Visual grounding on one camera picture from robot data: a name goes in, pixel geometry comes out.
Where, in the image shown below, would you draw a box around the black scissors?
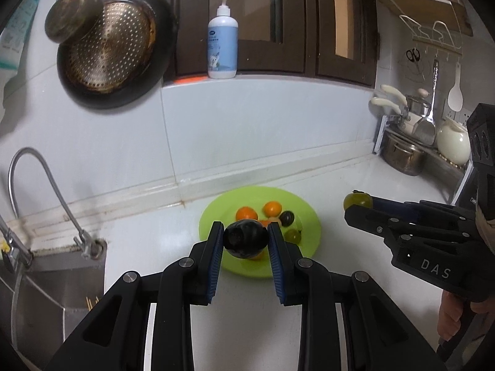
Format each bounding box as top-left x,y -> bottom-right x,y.
406,47 -> 423,74

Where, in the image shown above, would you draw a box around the white wire wall rack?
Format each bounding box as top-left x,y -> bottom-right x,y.
400,15 -> 465,57

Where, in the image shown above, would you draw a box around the white teal plastic packet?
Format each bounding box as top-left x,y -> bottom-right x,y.
0,0 -> 43,71

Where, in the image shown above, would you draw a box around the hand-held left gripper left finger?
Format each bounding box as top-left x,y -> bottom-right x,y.
44,221 -> 226,371

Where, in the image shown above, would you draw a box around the green plate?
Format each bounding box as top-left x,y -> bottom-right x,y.
199,186 -> 322,279

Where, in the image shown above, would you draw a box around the green tangerine with stem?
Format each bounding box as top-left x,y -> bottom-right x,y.
343,190 -> 372,211

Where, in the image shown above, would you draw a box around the black frying pan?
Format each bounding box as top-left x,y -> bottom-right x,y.
57,0 -> 175,109

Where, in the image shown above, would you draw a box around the dark purple plum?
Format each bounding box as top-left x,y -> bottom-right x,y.
223,219 -> 269,259

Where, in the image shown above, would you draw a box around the person's right hand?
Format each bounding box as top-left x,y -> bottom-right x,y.
438,291 -> 470,344

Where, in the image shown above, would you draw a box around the wooden cutting board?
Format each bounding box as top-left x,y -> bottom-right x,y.
373,0 -> 472,37

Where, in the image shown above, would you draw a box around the curved steel faucet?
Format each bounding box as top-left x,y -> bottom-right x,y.
8,147 -> 107,260

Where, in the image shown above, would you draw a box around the white ceramic pot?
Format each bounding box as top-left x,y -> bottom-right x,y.
436,119 -> 471,165

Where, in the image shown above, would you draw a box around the stainless steel pot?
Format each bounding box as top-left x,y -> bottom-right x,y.
381,131 -> 428,176

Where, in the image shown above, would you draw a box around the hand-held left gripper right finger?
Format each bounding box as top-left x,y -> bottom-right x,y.
268,221 -> 449,371

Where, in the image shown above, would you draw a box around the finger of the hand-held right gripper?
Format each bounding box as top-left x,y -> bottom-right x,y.
371,196 -> 481,231
344,203 -> 474,245

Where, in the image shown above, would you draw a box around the stainless steel sink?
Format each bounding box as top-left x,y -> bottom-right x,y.
0,255 -> 107,356

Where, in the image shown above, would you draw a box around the white rice paddle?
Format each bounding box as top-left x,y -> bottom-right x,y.
447,62 -> 464,111

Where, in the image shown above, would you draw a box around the dark wooden window frame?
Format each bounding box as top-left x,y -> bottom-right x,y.
162,0 -> 377,87

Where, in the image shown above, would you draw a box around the metal slotted spatula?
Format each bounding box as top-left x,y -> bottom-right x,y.
414,60 -> 439,145

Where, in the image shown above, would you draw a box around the small orange tangerine with stem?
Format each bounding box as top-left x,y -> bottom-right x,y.
235,206 -> 258,222

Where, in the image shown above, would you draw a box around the white pump soap bottle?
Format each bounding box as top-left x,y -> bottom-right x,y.
208,0 -> 238,80

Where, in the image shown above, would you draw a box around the metal dish rack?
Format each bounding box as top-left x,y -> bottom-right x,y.
373,114 -> 480,207

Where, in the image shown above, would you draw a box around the small metal tap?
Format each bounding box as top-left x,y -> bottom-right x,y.
0,216 -> 33,275

